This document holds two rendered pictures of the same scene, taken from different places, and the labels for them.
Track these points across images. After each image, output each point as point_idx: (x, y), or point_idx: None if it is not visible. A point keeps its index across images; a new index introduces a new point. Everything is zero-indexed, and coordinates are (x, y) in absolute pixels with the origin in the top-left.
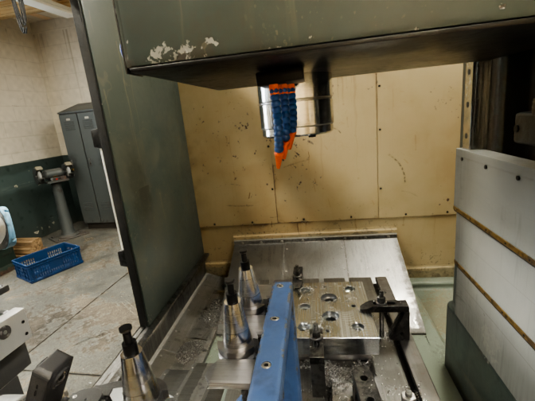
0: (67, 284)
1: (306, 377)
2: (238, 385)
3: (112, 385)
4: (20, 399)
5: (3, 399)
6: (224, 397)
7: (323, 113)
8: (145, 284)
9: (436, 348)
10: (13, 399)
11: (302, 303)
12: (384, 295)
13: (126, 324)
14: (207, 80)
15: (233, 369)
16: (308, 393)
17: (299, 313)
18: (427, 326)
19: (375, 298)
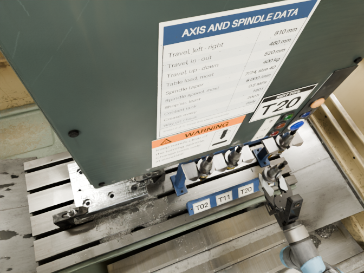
0: None
1: (153, 187)
2: (249, 148)
3: (269, 197)
4: (295, 228)
5: (299, 234)
6: (181, 224)
7: None
8: None
9: (52, 151)
10: (297, 229)
11: (108, 198)
12: (56, 160)
13: (284, 163)
14: None
15: (245, 153)
16: (163, 182)
17: (120, 195)
18: (26, 156)
19: (62, 165)
